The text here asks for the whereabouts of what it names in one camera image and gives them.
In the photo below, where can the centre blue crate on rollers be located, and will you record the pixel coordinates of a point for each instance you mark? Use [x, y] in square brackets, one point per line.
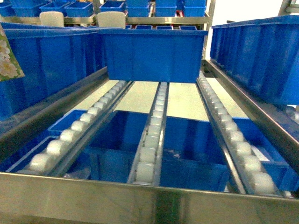
[155, 55]

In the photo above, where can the blue crate left rear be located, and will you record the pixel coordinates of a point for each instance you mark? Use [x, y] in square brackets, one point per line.
[51, 58]

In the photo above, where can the right blue crate row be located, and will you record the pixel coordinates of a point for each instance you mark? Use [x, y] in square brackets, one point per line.
[262, 55]

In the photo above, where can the lower blue bin under rollers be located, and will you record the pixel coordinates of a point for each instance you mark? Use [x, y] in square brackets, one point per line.
[192, 158]

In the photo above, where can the beige chair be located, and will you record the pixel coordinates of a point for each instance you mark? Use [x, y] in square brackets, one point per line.
[111, 19]
[52, 19]

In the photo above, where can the steel roller conveyor rack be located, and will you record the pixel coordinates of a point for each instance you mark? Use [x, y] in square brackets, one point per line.
[43, 192]

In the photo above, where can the flower gift bag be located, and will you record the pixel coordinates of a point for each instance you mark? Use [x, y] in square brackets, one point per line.
[9, 66]

